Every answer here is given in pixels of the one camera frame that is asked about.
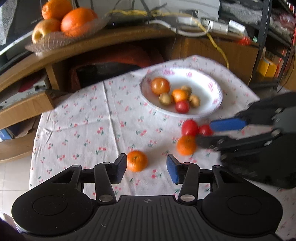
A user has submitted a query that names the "yellow red apple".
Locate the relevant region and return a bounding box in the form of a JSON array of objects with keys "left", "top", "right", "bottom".
[{"left": 32, "top": 19, "right": 61, "bottom": 44}]

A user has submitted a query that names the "large orange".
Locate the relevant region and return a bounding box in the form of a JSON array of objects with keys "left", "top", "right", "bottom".
[
  {"left": 42, "top": 0, "right": 73, "bottom": 21},
  {"left": 61, "top": 7, "right": 98, "bottom": 37}
]

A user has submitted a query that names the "small brown longan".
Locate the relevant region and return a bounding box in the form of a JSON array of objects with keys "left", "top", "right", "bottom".
[{"left": 181, "top": 85, "right": 192, "bottom": 96}]

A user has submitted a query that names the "white floral plate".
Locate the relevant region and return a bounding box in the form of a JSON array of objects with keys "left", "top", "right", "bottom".
[{"left": 139, "top": 67, "right": 223, "bottom": 118}]

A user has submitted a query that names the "glass fruit dish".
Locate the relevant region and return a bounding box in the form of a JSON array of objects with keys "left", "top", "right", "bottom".
[{"left": 25, "top": 18, "right": 108, "bottom": 53}]

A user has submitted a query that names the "red cherry tomato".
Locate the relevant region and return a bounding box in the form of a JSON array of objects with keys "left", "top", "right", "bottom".
[
  {"left": 181, "top": 120, "right": 199, "bottom": 137},
  {"left": 175, "top": 100, "right": 190, "bottom": 114},
  {"left": 199, "top": 125, "right": 214, "bottom": 136}
]

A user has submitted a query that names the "black television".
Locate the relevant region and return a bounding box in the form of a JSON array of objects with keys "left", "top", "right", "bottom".
[{"left": 1, "top": 0, "right": 46, "bottom": 73}]

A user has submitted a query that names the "large orange persimmon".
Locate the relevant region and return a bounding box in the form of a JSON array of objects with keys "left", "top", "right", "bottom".
[{"left": 151, "top": 77, "right": 171, "bottom": 95}]

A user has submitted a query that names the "small orange tangerine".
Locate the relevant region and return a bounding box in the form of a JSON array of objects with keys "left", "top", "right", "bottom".
[{"left": 171, "top": 89, "right": 189, "bottom": 103}]

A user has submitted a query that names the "black metal shelf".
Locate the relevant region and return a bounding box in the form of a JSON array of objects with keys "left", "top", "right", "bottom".
[{"left": 219, "top": 0, "right": 296, "bottom": 91}]

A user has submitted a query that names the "large orange front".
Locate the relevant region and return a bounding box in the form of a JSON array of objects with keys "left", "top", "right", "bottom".
[{"left": 61, "top": 7, "right": 98, "bottom": 37}]

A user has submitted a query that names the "thick white cable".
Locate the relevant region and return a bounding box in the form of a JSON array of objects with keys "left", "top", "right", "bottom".
[{"left": 147, "top": 19, "right": 209, "bottom": 38}]

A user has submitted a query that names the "white modem box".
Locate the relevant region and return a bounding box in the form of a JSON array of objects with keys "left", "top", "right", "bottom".
[{"left": 228, "top": 20, "right": 248, "bottom": 36}]

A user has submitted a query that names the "black wifi router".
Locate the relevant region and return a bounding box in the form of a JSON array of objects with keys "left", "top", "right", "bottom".
[{"left": 107, "top": 1, "right": 177, "bottom": 28}]

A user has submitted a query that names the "large orange top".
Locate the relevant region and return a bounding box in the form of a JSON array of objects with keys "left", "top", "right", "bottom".
[{"left": 42, "top": 0, "right": 73, "bottom": 21}]

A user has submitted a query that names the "small red ornament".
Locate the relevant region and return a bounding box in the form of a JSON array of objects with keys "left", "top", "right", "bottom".
[{"left": 237, "top": 37, "right": 252, "bottom": 46}]

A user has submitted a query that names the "cherry print tablecloth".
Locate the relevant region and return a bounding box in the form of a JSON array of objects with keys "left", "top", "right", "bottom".
[{"left": 29, "top": 55, "right": 296, "bottom": 241}]

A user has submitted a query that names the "yellow box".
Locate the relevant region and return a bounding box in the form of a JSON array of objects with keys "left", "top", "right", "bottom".
[{"left": 257, "top": 58, "right": 278, "bottom": 78}]

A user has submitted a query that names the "white power strip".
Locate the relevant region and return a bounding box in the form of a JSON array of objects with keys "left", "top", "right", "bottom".
[{"left": 201, "top": 19, "right": 228, "bottom": 34}]

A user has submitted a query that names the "wooden tv stand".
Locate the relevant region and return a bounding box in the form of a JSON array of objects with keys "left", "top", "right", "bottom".
[{"left": 0, "top": 25, "right": 260, "bottom": 163}]

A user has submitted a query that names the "yellow network cable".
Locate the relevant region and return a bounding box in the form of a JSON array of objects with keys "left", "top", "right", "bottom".
[{"left": 108, "top": 9, "right": 230, "bottom": 69}]

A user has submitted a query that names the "white lace cover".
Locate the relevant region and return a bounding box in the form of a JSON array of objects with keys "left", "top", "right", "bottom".
[{"left": 0, "top": 0, "right": 18, "bottom": 45}]

